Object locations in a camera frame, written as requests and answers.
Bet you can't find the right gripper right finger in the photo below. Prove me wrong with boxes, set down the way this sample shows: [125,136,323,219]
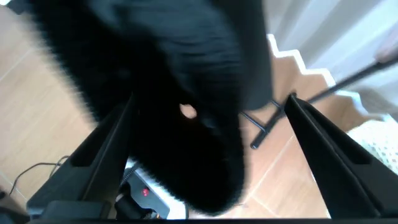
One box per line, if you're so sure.
[284,93,398,218]

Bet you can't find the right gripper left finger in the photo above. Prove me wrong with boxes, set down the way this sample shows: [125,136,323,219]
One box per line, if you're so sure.
[26,95,136,218]

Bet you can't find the black shorts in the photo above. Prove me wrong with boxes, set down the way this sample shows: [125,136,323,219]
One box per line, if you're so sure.
[27,0,274,216]

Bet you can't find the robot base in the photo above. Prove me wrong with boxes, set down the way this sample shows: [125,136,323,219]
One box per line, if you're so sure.
[0,158,189,220]

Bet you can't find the white laundry basket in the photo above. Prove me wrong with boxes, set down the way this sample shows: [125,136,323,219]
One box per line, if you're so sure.
[346,119,398,175]

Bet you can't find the black clothes rack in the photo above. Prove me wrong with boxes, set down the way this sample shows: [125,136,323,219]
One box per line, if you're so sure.
[239,57,398,150]

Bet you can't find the beige curtain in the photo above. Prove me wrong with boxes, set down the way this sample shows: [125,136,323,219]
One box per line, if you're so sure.
[264,0,398,122]

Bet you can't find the black cable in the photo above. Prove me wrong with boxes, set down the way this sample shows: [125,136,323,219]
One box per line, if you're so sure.
[8,154,70,196]

